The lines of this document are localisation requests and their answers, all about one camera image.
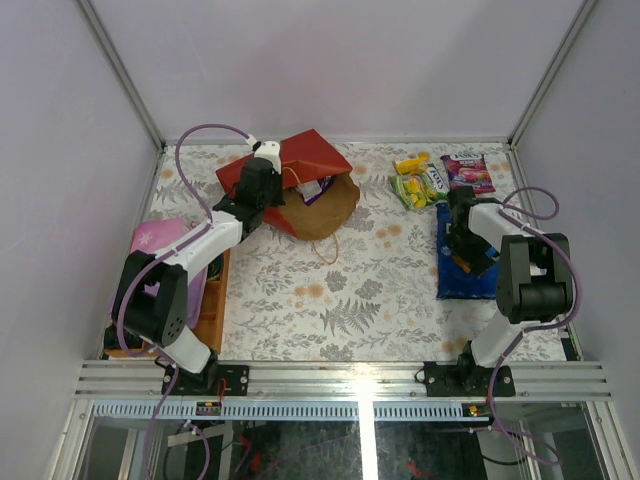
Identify blue silver chips bag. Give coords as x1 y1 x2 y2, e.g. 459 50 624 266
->
436 203 499 300

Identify purple candy bag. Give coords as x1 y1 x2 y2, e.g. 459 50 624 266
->
296 176 335 206
440 154 495 194

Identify green candy bag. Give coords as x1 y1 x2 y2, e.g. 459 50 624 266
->
390 163 449 211

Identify yellow snack bag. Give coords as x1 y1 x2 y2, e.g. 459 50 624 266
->
393 152 430 175

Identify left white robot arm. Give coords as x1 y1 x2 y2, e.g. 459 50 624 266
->
112 153 282 395

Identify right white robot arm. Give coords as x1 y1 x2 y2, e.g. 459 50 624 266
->
445 186 579 395

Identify purple pink cloth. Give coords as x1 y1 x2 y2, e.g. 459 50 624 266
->
129 218 207 329

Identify wooden tray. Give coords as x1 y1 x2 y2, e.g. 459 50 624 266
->
103 250 231 358

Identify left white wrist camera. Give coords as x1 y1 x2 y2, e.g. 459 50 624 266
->
246 135 282 174

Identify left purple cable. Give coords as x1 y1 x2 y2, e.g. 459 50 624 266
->
112 123 259 480

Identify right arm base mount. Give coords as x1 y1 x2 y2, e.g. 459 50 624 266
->
414 362 516 398

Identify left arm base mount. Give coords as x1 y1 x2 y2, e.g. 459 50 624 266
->
170 363 250 398

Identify aluminium front rail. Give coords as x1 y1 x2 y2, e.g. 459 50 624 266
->
74 360 613 402

